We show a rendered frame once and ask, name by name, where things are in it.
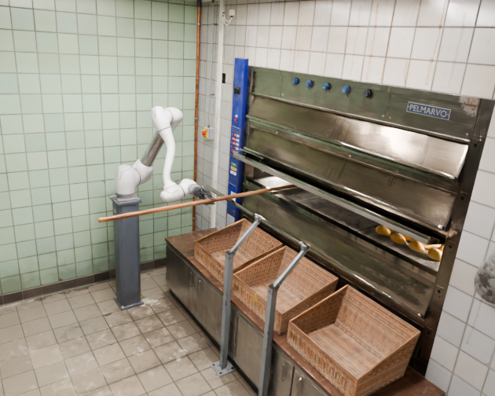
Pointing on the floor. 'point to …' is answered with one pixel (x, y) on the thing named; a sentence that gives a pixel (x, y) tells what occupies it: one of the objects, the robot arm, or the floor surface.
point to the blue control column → (238, 125)
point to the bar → (266, 303)
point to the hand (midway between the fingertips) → (210, 199)
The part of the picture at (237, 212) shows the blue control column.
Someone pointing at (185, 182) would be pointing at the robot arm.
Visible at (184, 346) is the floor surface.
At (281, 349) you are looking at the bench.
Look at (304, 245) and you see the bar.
